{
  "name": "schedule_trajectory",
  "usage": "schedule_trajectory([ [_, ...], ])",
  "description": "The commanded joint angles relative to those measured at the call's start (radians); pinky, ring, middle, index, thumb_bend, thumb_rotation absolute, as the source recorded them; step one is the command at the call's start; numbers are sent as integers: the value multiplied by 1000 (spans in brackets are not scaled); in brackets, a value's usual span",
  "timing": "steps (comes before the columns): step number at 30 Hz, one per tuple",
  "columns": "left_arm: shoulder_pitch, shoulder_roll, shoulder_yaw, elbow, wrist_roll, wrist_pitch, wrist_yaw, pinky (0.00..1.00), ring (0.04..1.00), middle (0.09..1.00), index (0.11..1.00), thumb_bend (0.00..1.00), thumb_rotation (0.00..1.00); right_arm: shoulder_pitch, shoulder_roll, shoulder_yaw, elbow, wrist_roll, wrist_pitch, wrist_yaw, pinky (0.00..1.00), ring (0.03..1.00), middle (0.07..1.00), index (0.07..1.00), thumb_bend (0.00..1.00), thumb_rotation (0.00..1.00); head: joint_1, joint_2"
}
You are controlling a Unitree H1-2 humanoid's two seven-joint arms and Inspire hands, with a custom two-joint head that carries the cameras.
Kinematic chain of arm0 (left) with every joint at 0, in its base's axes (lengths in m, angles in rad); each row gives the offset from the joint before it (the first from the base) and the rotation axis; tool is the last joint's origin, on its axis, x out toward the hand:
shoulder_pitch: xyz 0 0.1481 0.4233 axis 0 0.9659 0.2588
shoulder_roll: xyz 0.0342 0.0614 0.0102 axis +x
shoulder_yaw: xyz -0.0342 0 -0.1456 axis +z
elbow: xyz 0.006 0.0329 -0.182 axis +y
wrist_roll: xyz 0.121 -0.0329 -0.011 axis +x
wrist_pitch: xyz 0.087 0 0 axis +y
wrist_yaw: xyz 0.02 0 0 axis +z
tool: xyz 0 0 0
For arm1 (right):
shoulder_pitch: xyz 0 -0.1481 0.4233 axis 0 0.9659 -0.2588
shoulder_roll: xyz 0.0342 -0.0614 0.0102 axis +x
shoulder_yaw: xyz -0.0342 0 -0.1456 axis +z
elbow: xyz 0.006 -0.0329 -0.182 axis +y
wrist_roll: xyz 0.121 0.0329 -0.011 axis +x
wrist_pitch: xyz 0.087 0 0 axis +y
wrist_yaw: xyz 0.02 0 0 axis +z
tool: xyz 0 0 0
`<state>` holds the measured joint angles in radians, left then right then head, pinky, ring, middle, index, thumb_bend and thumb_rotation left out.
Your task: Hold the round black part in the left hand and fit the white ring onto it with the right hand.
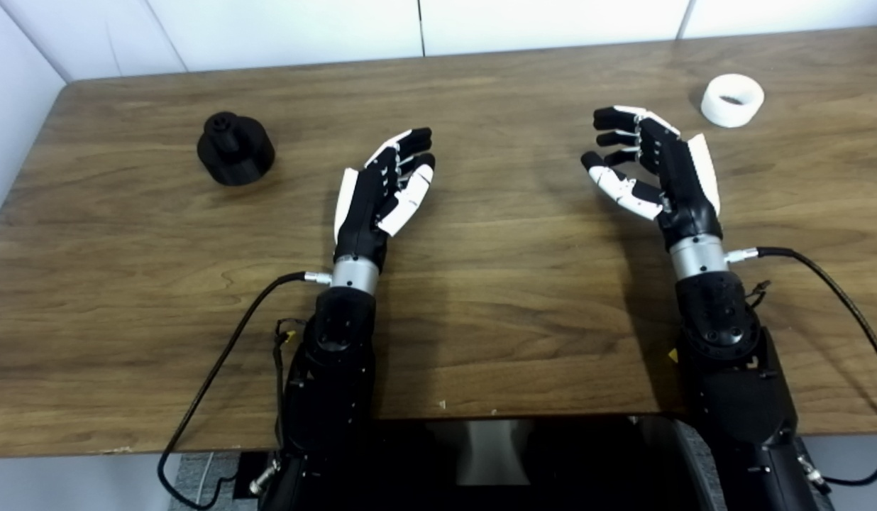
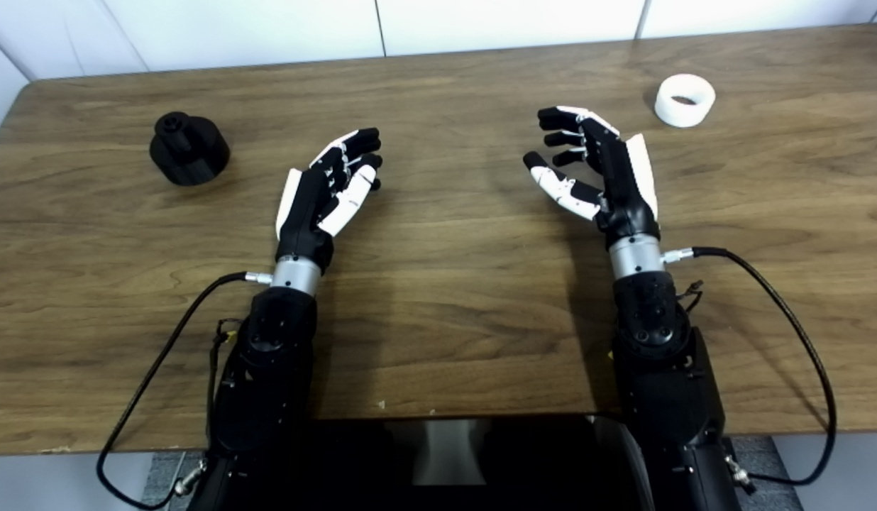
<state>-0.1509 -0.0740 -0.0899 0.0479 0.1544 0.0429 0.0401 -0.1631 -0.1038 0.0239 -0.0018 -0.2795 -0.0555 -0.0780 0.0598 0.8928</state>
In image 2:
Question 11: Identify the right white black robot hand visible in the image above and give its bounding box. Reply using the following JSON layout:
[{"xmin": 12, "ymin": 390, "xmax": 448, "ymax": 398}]
[{"xmin": 522, "ymin": 106, "xmax": 668, "ymax": 281}]

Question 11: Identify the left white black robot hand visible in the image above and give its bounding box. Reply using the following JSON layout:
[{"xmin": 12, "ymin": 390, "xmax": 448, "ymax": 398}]
[{"xmin": 272, "ymin": 128, "xmax": 383, "ymax": 297}]

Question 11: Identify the white plastic ring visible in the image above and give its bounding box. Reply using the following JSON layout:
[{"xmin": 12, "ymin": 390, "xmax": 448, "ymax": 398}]
[{"xmin": 654, "ymin": 74, "xmax": 717, "ymax": 128}]

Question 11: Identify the round black plastic part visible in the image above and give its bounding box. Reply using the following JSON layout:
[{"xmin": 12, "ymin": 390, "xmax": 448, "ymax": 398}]
[{"xmin": 149, "ymin": 111, "xmax": 231, "ymax": 187}]

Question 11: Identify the glossy black robot torso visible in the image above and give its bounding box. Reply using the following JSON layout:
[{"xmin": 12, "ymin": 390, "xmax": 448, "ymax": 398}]
[{"xmin": 297, "ymin": 415, "xmax": 656, "ymax": 511}]

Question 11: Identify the left thin black arm wire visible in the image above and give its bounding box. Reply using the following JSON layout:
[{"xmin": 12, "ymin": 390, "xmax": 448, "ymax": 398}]
[{"xmin": 210, "ymin": 318, "xmax": 242, "ymax": 427}]

